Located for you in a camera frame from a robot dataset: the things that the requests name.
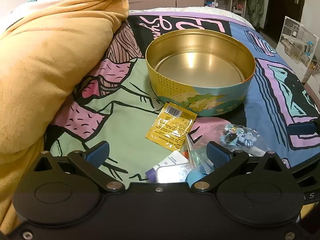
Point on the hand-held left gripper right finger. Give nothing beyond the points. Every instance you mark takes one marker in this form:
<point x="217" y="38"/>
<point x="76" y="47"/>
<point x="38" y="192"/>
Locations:
<point x="217" y="153"/>

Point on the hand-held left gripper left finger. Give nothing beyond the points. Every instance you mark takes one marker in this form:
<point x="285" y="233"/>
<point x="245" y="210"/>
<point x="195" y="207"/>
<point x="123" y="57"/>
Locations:
<point x="98" y="153"/>

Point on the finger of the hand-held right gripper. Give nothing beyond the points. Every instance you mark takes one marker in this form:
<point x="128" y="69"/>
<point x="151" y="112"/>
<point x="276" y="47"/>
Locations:
<point x="303" y="129"/>

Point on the clear plastic bag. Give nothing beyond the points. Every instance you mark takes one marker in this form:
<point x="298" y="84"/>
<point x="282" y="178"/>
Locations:
<point x="198" y="155"/>

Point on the clear bag of hair clips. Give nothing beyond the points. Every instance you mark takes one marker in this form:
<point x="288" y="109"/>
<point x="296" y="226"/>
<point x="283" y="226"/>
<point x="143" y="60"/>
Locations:
<point x="235" y="135"/>

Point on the blue makeup sponge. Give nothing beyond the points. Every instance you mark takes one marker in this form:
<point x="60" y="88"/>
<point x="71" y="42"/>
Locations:
<point x="195" y="178"/>

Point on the white cosmetic tube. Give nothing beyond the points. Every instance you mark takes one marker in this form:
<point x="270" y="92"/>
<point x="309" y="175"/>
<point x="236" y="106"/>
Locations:
<point x="172" y="160"/>

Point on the yellow sachet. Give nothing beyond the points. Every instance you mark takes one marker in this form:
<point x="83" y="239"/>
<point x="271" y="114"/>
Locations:
<point x="170" y="127"/>

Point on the round golden tin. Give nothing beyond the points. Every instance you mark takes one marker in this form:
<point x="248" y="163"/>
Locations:
<point x="200" y="97"/>

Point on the yellow fleece blanket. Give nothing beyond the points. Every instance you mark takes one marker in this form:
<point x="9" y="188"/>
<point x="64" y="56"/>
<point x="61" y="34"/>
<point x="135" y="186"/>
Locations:
<point x="45" y="62"/>

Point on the dark door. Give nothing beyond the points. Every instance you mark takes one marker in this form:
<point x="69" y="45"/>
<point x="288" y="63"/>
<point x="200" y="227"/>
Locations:
<point x="285" y="5"/>

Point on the green coat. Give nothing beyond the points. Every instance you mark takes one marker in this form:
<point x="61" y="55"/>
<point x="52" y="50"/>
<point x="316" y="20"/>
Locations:
<point x="256" y="5"/>

